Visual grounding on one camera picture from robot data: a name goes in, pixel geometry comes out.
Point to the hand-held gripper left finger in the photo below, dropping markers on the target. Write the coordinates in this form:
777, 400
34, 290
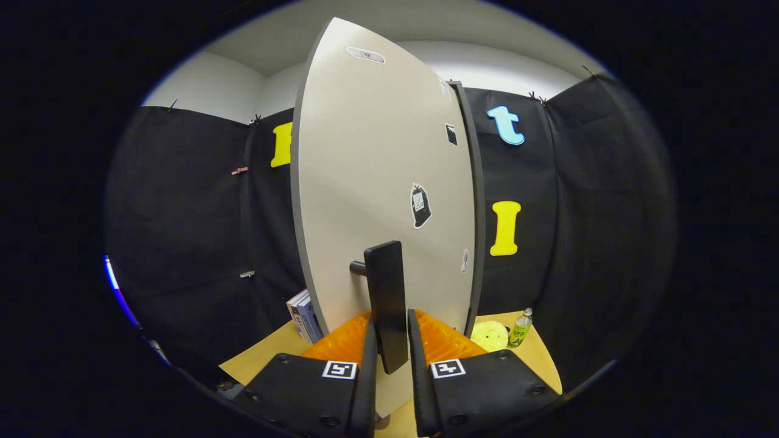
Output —
369, 395

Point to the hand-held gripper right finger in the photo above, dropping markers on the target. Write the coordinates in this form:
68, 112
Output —
420, 395

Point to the pale yellow round disc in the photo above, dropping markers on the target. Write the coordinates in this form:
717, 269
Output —
490, 336

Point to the blue book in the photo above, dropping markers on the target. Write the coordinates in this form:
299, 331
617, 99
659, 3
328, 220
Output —
311, 322

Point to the green plastic bottle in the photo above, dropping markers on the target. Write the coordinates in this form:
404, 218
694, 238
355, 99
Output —
519, 331

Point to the black backdrop cloth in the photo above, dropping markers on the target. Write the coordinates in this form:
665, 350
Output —
182, 243

